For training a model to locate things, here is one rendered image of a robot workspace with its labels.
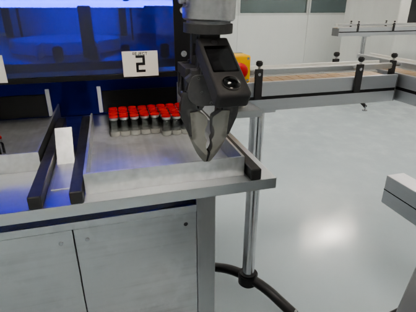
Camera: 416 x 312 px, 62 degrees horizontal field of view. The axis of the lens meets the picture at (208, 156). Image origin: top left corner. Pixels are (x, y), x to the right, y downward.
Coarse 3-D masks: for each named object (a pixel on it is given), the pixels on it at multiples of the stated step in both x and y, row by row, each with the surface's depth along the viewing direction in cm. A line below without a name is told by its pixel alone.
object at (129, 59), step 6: (126, 54) 83; (132, 54) 84; (138, 54) 84; (144, 54) 84; (150, 54) 85; (156, 54) 85; (126, 60) 84; (132, 60) 84; (138, 60) 84; (150, 60) 85; (156, 60) 86; (126, 66) 84; (132, 66) 85; (144, 66) 85; (150, 66) 86; (156, 66) 86; (126, 72) 85; (132, 72) 85; (138, 72) 85; (144, 72) 86; (150, 72) 86; (156, 72) 87
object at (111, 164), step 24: (96, 144) 73; (120, 144) 73; (144, 144) 73; (168, 144) 73; (192, 144) 73; (96, 168) 62; (120, 168) 62; (144, 168) 55; (168, 168) 56; (192, 168) 57; (216, 168) 58; (240, 168) 60; (96, 192) 54
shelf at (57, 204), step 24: (72, 120) 89; (96, 120) 89; (240, 144) 74; (264, 168) 63; (0, 192) 55; (24, 192) 55; (48, 192) 55; (120, 192) 55; (144, 192) 55; (168, 192) 55; (192, 192) 56; (216, 192) 57; (240, 192) 59; (0, 216) 49; (24, 216) 50; (48, 216) 51
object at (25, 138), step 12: (12, 120) 89; (24, 120) 89; (36, 120) 89; (48, 120) 89; (0, 132) 80; (12, 132) 80; (24, 132) 80; (36, 132) 80; (48, 132) 72; (12, 144) 73; (24, 144) 73; (36, 144) 73; (0, 156) 59; (12, 156) 60; (24, 156) 60; (36, 156) 61; (0, 168) 60; (12, 168) 61; (24, 168) 61; (36, 168) 62
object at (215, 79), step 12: (204, 48) 47; (216, 48) 48; (228, 48) 48; (204, 60) 46; (216, 60) 46; (228, 60) 47; (204, 72) 47; (216, 72) 45; (228, 72) 45; (240, 72) 46; (216, 84) 44; (228, 84) 43; (240, 84) 44; (216, 96) 43; (228, 96) 43; (240, 96) 44
